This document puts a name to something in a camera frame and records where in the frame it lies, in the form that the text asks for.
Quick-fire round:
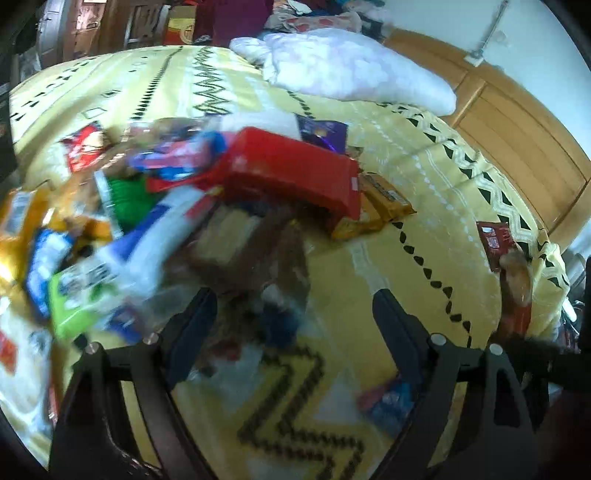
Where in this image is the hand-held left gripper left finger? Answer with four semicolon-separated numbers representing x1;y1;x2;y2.
48;287;219;480

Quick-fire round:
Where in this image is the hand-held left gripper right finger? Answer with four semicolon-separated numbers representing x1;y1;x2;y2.
369;288;542;480

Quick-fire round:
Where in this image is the clear glass bowl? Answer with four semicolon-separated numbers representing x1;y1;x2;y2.
152;203;419;480

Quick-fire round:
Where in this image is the small blue and red packet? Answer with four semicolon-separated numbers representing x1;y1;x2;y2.
357;380;415;431

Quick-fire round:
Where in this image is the dark red snack packet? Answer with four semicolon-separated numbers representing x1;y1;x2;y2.
498;252;535;343

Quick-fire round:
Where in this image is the large blue and white packet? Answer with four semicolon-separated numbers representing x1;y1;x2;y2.
91;186;219;302

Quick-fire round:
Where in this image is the brown pastry packet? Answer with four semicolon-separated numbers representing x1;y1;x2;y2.
189;205;311;297

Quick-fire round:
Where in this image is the lime green snack packet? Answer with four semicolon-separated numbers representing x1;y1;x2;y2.
48;263;126;341

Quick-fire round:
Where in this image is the golden snack bar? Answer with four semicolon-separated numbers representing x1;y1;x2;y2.
358;171;416;222
331;210;389;241

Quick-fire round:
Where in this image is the brown and red snack packet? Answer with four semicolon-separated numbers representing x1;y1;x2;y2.
475;221;521;274

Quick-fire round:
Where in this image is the yellow patterned bedspread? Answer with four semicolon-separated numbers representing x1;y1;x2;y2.
9;44;572;480

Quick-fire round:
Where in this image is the dark green snack packet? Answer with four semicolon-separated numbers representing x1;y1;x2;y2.
95;171;163;232

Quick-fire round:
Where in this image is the blue snack bag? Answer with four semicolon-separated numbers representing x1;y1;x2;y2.
25;228;75;320

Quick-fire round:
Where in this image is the blue red white snack packet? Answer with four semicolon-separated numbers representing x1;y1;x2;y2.
129;131;230;182

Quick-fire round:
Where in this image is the red snack box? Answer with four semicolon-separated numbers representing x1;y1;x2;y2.
148;127;362;222

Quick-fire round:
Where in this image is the orange snack bag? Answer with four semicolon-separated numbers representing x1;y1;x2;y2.
0;186;52;288

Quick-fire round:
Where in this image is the red and white snack bag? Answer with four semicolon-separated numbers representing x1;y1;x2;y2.
62;122;110;173

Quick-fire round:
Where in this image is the purple snack packet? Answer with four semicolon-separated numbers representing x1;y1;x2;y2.
295;114;350;154

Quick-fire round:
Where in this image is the wooden headboard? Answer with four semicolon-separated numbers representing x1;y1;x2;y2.
383;28;591;241

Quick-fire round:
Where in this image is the white pillow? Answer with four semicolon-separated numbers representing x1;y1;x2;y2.
229;27;458;116

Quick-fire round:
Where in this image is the red gift bag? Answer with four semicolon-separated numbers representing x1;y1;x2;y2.
166;4;200;45

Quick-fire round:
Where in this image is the pile of colourful clothes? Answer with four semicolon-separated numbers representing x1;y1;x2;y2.
270;0;386;34

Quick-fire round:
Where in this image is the wall cable with socket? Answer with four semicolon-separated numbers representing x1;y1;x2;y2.
466;0;512;64

